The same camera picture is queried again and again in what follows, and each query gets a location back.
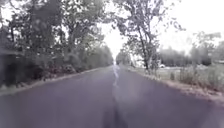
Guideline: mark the grey asphalt road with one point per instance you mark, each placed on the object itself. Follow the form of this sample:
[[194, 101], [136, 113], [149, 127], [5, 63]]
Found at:
[[110, 100]]

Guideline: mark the tree with dark trunk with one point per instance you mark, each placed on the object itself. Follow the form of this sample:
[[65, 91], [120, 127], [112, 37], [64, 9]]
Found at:
[[145, 33]]

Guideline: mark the grass field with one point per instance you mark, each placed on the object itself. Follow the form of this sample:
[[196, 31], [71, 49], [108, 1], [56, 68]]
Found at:
[[180, 74]]

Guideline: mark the leaf-strewn dirt verge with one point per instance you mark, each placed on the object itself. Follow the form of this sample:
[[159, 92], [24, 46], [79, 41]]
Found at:
[[40, 81], [186, 87]]

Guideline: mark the distant row of trees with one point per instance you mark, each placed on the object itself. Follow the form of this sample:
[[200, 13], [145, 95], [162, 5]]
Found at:
[[186, 55]]

